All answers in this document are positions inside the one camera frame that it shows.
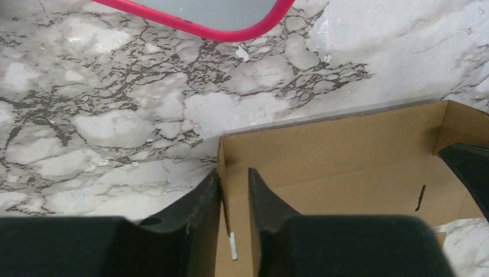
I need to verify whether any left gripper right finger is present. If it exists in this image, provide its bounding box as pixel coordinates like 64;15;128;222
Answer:
248;168;454;276

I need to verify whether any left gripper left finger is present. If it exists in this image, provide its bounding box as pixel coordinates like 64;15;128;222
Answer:
1;170;221;276

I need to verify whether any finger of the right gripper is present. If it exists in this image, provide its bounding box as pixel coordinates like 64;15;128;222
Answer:
438;143;488;219

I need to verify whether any brown cardboard box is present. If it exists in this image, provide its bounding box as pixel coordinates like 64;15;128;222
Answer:
215;100;488;276

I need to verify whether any pink framed whiteboard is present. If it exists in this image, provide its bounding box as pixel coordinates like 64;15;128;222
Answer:
95;0;294;42

